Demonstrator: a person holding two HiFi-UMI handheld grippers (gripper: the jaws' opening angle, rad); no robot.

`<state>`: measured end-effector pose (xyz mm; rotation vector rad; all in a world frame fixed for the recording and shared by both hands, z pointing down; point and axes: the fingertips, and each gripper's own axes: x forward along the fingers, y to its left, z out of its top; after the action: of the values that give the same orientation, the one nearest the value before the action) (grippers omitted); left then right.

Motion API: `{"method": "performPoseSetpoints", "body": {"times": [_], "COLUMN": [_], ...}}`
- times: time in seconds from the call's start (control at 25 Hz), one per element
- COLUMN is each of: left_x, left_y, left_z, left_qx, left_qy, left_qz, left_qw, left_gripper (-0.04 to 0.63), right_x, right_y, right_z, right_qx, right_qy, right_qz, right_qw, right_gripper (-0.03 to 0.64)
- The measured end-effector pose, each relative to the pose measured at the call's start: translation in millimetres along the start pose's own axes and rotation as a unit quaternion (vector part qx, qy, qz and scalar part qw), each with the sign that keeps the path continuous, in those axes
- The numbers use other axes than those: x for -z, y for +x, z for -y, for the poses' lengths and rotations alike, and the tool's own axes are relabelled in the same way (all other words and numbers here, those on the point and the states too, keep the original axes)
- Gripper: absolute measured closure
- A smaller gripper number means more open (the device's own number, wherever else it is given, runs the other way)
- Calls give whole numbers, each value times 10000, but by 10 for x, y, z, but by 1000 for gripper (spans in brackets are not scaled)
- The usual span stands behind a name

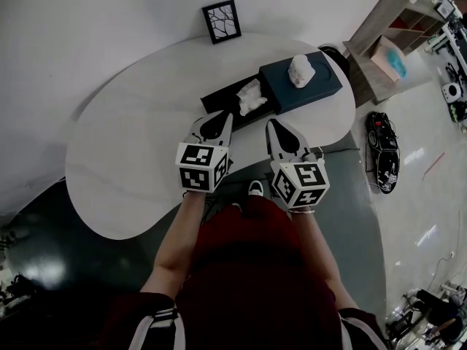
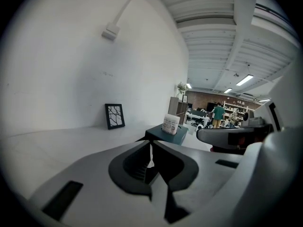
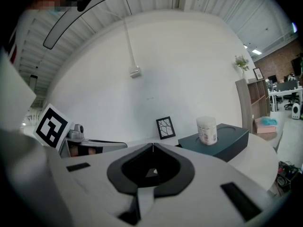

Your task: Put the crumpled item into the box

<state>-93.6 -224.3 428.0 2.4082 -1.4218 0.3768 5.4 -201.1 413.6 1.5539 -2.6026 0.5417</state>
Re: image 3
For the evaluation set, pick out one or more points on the black wall television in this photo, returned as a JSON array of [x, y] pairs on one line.
[[296, 66]]

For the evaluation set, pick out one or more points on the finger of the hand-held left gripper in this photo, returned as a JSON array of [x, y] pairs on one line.
[[109, 145]]

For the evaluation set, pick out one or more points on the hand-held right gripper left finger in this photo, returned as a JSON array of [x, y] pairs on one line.
[[94, 185]]

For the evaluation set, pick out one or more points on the white wall conduit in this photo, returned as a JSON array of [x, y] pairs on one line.
[[129, 44]]

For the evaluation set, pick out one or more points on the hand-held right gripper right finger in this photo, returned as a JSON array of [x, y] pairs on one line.
[[208, 181]]

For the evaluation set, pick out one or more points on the white office desk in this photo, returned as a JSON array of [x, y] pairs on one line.
[[284, 91]]

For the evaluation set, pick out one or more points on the black office chair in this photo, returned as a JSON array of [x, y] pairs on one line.
[[291, 100]]

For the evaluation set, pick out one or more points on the small framed picture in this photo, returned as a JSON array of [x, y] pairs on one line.
[[258, 74]]

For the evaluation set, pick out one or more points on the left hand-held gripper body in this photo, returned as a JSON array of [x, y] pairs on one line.
[[28, 169]]

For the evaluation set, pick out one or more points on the dark blue tissue box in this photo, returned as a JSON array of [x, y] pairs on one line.
[[232, 141]]

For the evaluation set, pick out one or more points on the long grey pendant lamp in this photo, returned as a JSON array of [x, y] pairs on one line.
[[71, 25]]

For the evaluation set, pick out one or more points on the turquoise fluffy item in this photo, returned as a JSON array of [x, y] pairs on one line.
[[268, 121]]

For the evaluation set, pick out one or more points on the green plant in white vase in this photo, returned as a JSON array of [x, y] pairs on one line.
[[242, 64]]

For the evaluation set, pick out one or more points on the wooden cube shelf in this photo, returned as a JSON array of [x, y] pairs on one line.
[[243, 103]]

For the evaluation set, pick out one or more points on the black branch print picture frame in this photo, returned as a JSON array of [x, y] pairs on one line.
[[165, 128]]

